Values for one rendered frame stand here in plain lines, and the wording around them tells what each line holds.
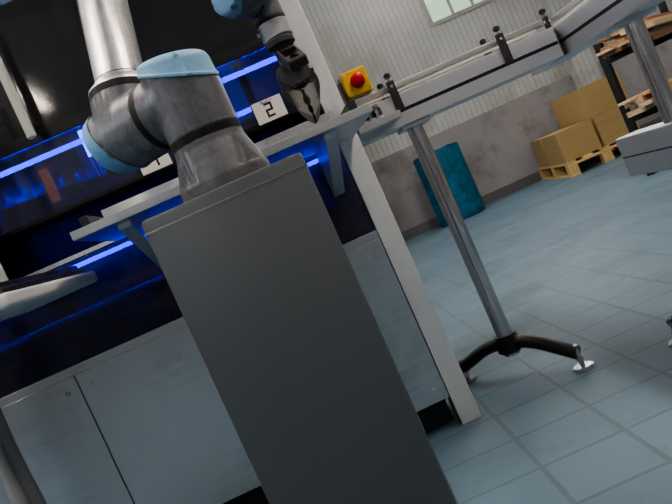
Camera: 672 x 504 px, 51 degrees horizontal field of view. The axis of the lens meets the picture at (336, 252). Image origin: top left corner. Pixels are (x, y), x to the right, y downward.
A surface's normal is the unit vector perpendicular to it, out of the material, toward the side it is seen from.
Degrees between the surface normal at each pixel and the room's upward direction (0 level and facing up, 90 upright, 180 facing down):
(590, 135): 90
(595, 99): 90
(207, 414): 90
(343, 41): 90
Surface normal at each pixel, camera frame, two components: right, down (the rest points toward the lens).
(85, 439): 0.08, 0.02
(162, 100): -0.47, 0.25
